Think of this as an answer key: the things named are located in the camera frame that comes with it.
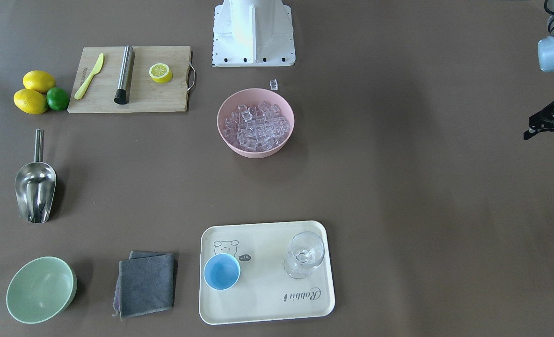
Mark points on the upper yellow lemon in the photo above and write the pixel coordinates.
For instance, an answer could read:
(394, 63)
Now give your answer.
(40, 81)

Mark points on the green bowl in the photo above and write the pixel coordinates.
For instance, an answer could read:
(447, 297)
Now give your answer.
(40, 290)

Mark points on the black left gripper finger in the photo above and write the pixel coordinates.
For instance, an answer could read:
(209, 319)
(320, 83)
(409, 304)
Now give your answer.
(531, 132)

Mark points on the green lime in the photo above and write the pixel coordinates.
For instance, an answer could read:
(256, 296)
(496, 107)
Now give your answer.
(57, 99)

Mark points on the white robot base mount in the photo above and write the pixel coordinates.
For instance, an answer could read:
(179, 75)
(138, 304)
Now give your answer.
(253, 33)

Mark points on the cream serving tray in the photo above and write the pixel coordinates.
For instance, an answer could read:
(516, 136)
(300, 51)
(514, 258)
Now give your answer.
(264, 291)

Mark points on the grey folded cloth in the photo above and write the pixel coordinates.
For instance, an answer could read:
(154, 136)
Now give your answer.
(145, 284)

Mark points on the clear wine glass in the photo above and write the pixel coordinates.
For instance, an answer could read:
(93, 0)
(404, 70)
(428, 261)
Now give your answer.
(305, 254)

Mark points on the steel muddler black tip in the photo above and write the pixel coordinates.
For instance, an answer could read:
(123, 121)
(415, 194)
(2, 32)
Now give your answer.
(124, 81)

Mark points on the blue cup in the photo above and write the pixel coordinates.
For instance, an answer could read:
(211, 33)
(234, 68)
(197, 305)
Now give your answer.
(221, 272)

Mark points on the yellow plastic knife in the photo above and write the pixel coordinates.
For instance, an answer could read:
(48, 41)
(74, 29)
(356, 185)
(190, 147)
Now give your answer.
(85, 85)

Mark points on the half lemon slice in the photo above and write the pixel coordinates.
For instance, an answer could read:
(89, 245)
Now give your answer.
(160, 73)

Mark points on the pink bowl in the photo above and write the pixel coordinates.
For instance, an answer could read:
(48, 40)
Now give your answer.
(254, 97)

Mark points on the lower yellow lemon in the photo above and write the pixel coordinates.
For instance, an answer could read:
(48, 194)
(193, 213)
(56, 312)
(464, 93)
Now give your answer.
(30, 101)

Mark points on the steel ice scoop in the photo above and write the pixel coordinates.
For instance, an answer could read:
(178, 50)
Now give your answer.
(35, 185)

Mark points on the pile of clear ice cubes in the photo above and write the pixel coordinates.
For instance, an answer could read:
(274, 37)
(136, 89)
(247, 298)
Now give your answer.
(256, 128)

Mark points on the bamboo cutting board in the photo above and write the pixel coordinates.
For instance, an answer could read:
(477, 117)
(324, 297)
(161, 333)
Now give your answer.
(145, 95)

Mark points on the yellow lemon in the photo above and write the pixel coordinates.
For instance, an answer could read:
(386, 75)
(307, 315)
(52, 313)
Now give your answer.
(40, 81)
(30, 101)

